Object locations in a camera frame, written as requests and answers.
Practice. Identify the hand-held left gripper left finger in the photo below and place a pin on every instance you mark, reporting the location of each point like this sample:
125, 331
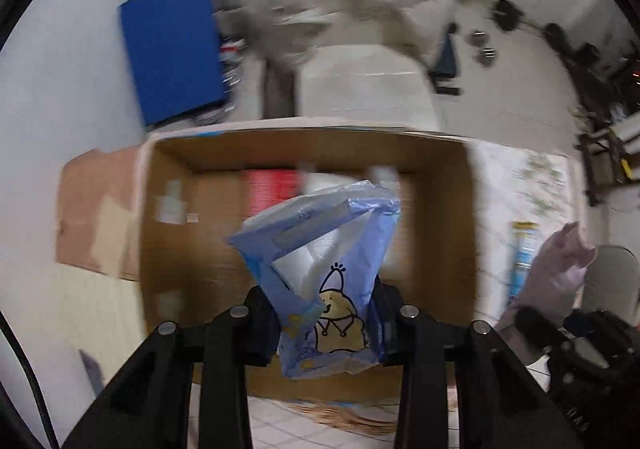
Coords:
260, 324

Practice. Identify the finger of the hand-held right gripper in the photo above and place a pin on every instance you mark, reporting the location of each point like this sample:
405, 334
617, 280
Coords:
540, 326

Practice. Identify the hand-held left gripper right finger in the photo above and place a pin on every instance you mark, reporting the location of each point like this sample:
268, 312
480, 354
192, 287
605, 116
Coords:
389, 329

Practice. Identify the blue cartoon tissue pack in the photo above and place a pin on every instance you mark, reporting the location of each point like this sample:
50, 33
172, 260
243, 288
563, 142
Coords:
320, 249

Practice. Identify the cardboard box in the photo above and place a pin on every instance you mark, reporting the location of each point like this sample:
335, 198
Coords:
200, 249

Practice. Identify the blue and yellow packet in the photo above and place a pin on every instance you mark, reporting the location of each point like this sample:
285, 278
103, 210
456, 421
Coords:
522, 259

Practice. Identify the grey chair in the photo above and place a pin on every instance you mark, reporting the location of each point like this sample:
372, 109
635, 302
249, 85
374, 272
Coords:
612, 279

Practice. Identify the red packet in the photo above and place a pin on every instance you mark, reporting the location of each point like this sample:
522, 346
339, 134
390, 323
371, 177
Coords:
272, 194

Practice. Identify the white printed blanket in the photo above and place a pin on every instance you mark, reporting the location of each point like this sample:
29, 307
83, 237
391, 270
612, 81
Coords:
520, 184

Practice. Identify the wooden rack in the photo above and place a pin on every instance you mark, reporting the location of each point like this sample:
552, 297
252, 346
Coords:
607, 154

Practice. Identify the blue workout bench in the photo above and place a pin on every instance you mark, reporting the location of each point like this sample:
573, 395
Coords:
446, 59

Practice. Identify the beige sofa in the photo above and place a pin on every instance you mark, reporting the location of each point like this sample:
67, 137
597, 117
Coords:
360, 54

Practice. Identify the black weight plate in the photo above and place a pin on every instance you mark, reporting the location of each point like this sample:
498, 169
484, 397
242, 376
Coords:
507, 15
556, 36

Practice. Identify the blue board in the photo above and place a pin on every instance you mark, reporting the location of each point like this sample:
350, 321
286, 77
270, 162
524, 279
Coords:
172, 44

